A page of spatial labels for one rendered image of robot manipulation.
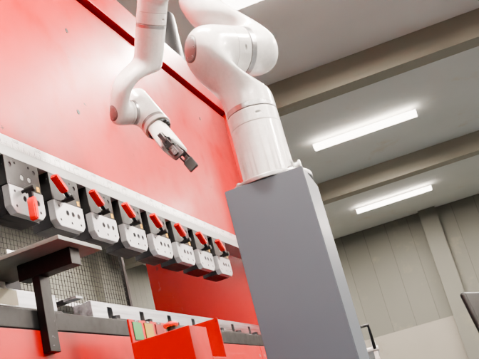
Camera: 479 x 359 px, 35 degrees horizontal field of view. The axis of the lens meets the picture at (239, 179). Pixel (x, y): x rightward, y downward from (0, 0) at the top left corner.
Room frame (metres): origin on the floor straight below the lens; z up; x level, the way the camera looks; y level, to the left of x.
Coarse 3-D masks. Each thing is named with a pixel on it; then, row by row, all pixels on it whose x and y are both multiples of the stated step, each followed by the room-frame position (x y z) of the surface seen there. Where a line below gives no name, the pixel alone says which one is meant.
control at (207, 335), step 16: (128, 320) 1.85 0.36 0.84; (144, 336) 1.91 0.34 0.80; (160, 336) 1.82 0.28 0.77; (176, 336) 1.81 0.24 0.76; (192, 336) 1.81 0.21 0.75; (208, 336) 2.00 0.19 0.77; (144, 352) 1.84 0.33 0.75; (160, 352) 1.83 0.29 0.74; (176, 352) 1.81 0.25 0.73; (192, 352) 1.80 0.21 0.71; (208, 352) 1.88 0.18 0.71; (224, 352) 1.99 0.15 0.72
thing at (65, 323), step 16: (0, 320) 1.52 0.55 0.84; (16, 320) 1.57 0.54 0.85; (32, 320) 1.63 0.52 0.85; (64, 320) 1.75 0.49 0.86; (80, 320) 1.81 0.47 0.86; (96, 320) 1.89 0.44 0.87; (112, 320) 1.96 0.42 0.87; (224, 336) 2.71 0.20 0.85; (240, 336) 2.87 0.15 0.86; (256, 336) 3.04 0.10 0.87
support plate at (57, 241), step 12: (48, 240) 1.55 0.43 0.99; (60, 240) 1.56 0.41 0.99; (72, 240) 1.59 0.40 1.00; (12, 252) 1.58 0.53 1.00; (24, 252) 1.58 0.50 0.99; (36, 252) 1.60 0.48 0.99; (48, 252) 1.62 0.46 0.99; (84, 252) 1.69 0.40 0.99; (0, 264) 1.62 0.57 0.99; (12, 264) 1.64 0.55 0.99; (0, 276) 1.71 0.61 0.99; (12, 276) 1.74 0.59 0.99
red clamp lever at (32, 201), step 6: (30, 186) 1.83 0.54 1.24; (24, 192) 1.84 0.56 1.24; (30, 192) 1.83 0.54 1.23; (30, 198) 1.83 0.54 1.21; (30, 204) 1.83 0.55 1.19; (36, 204) 1.84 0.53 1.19; (30, 210) 1.83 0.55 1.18; (36, 210) 1.83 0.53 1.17; (30, 216) 1.83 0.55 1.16; (36, 216) 1.83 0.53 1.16
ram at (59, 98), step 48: (0, 0) 1.90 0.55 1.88; (48, 0) 2.17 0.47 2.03; (0, 48) 1.86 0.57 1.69; (48, 48) 2.12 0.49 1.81; (96, 48) 2.45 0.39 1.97; (0, 96) 1.82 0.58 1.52; (48, 96) 2.07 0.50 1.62; (96, 96) 2.37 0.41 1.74; (192, 96) 3.35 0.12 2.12; (0, 144) 1.79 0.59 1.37; (48, 144) 2.02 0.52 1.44; (96, 144) 2.30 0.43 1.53; (144, 144) 2.67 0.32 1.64; (192, 144) 3.19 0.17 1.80; (144, 192) 2.58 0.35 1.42; (192, 192) 3.05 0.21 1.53
